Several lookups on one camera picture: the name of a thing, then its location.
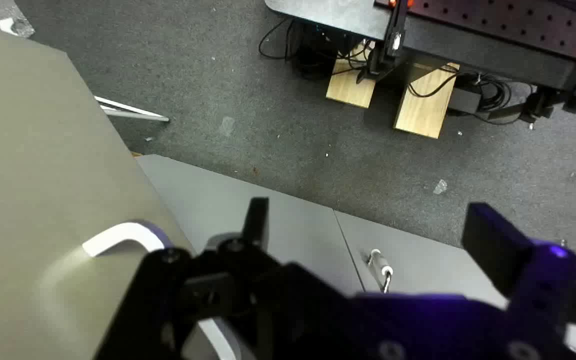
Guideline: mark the grey desk top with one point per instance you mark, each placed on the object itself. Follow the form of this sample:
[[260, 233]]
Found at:
[[330, 14]]

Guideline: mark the black clamp with white tip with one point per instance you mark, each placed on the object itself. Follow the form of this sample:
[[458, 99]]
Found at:
[[392, 40]]

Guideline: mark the small light wooden block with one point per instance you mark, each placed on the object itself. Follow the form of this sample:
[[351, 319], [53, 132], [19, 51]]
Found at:
[[351, 82]]

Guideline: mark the black perforated breadboard table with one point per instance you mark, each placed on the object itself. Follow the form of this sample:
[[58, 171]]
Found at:
[[501, 30]]

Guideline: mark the white tripod leg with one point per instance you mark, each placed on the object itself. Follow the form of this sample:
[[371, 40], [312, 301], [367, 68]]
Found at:
[[130, 111]]

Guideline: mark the grey metal bracket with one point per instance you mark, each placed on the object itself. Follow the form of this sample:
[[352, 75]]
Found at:
[[6, 19]]

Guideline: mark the silver metal drawer latch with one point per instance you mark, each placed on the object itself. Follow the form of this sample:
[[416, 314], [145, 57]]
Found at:
[[381, 268]]

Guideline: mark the black power adapter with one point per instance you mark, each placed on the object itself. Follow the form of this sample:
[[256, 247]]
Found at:
[[465, 101]]

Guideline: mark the grey cabinet drawer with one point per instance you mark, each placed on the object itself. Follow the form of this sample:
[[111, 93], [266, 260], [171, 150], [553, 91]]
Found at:
[[281, 220]]

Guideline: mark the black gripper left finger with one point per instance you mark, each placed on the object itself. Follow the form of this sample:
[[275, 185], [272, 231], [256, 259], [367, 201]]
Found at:
[[256, 220]]

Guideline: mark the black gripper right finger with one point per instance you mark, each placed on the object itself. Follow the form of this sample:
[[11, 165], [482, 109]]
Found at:
[[501, 242]]

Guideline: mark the large light wooden block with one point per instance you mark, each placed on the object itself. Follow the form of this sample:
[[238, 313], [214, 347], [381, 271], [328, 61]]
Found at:
[[427, 101]]

